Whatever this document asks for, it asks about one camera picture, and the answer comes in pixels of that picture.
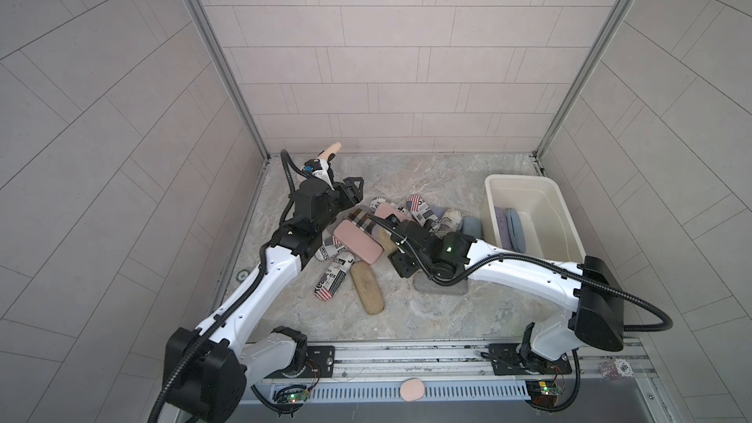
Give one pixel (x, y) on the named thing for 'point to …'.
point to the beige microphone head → (330, 151)
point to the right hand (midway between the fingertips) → (397, 256)
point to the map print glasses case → (451, 220)
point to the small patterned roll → (616, 368)
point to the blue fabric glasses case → (516, 229)
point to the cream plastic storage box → (551, 229)
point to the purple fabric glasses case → (503, 227)
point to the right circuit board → (542, 393)
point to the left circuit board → (292, 395)
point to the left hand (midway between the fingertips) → (360, 178)
